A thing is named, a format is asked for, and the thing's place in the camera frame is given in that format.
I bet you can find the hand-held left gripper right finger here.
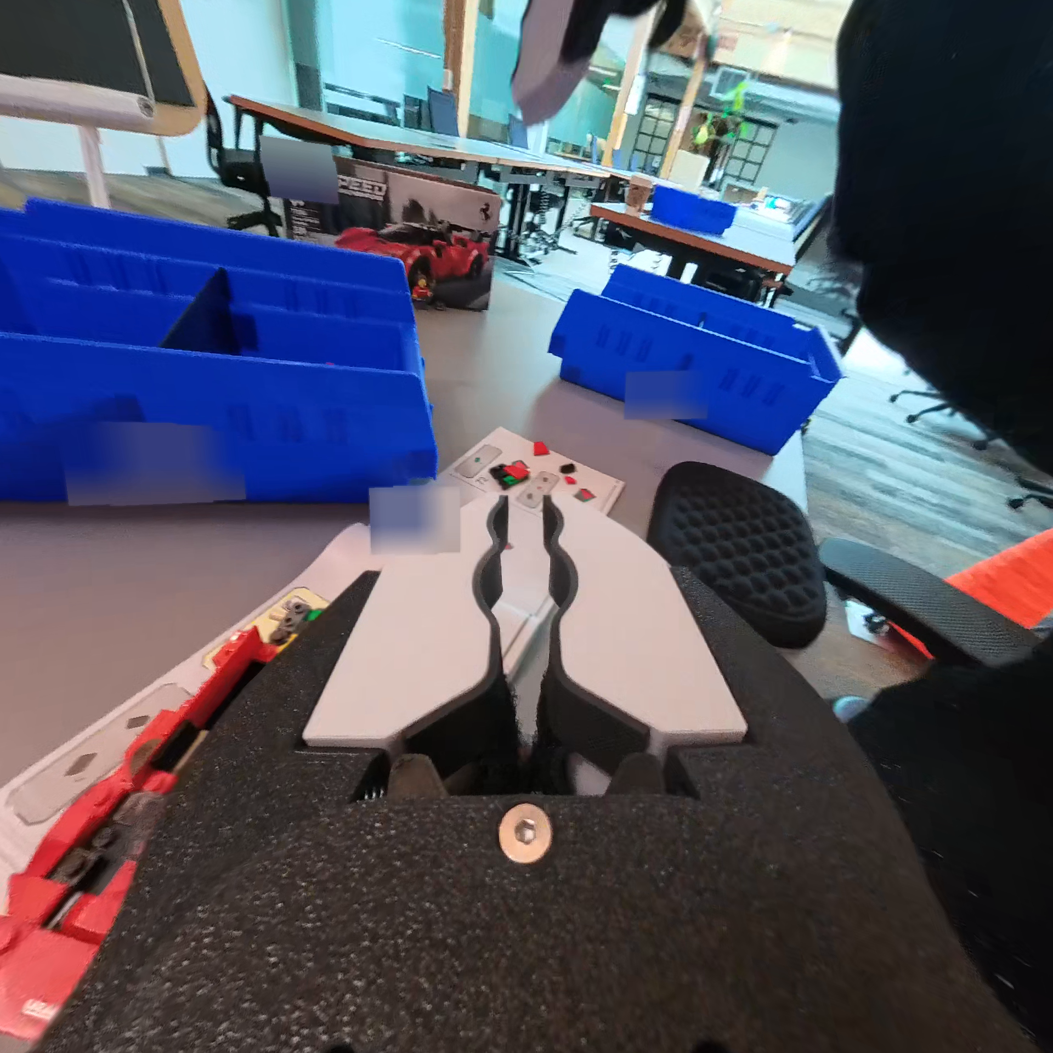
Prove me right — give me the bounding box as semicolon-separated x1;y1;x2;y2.
539;496;748;754

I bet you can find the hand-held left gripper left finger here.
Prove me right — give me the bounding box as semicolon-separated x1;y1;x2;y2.
303;496;528;751

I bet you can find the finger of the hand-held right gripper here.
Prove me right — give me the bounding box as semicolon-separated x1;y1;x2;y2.
510;0;614;124

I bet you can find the person's right forearm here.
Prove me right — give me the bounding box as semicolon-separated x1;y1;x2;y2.
826;0;1053;477

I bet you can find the green potted plant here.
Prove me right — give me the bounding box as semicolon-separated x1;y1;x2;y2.
689;81;751;153

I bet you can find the white building instruction booklet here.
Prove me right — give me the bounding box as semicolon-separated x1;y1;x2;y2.
0;426;626;898

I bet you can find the long brown-edged desk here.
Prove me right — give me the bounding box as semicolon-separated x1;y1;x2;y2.
226;93;614;194

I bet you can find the small blue bin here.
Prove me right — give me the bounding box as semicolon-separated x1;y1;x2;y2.
650;185;739;237

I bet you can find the toy car set box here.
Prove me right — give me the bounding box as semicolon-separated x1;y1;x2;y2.
284;156;505;312

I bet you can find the blue bin with divider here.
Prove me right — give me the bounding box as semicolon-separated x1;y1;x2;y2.
0;271;439;505

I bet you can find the brown-edged work table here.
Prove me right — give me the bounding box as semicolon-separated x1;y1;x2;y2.
589;193;834;307

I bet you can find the orange and black office chair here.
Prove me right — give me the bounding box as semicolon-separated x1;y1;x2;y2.
818;530;1053;669

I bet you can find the short blue bin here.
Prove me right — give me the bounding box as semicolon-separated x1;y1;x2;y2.
548;265;845;456

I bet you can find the long blue bin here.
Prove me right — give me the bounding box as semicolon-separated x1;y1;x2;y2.
0;197;424;330

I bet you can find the person's torso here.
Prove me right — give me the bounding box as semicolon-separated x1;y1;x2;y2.
847;654;1053;1053

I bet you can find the red brick-built toy car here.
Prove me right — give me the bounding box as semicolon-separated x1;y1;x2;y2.
0;596;330;1046

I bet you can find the wood-framed blackboard on stand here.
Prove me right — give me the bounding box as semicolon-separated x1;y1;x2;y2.
0;0;208;208

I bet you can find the wooden post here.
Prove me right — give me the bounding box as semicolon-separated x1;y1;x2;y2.
443;0;480;139

